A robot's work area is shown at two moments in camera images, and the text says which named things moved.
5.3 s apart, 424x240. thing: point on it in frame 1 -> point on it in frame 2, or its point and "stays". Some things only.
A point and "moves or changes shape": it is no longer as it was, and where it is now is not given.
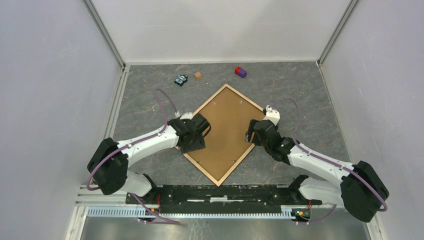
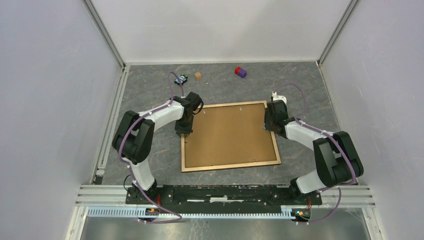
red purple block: x=240 y=72 stays
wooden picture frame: x=199 y=109 -> x=183 y=169
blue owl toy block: x=181 y=79 stays
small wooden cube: x=198 y=76 stays
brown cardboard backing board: x=229 y=118 moves or changes shape
